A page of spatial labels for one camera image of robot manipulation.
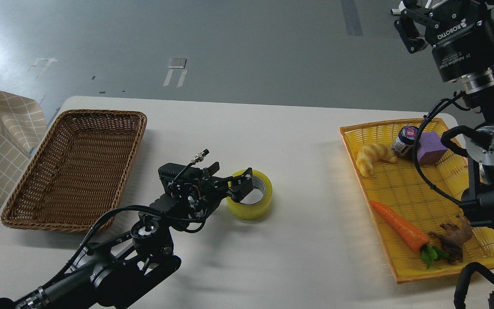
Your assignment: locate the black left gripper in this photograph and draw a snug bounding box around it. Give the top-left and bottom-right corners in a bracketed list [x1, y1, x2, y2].
[190, 167, 253, 215]

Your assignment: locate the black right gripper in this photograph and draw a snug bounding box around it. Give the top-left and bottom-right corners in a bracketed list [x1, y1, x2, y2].
[394, 0, 494, 82]

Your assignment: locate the yellow tape roll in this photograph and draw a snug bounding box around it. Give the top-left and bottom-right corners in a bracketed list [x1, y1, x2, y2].
[226, 170, 273, 220]

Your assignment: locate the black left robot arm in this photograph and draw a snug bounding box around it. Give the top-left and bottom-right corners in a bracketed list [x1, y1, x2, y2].
[0, 149, 255, 309]

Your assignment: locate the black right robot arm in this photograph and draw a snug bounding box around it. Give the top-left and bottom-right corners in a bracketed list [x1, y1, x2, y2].
[393, 0, 494, 309]

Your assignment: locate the yellow toy croissant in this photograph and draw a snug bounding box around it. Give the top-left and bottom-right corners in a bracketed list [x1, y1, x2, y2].
[355, 143, 398, 178]

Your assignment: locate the purple foam cube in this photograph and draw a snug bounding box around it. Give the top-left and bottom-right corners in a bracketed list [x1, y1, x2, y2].
[417, 131, 448, 166]

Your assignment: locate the small dark lidded jar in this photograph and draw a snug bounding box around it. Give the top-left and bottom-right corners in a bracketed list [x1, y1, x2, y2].
[390, 125, 419, 157]

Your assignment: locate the silver floor outlet plate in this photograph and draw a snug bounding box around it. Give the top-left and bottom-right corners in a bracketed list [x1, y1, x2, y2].
[168, 58, 187, 69]

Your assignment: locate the brown wicker basket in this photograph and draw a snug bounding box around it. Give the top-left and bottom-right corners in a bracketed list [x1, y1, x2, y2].
[0, 109, 148, 233]

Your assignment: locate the orange toy carrot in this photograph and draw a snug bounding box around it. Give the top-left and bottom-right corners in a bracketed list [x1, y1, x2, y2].
[370, 201, 454, 269]

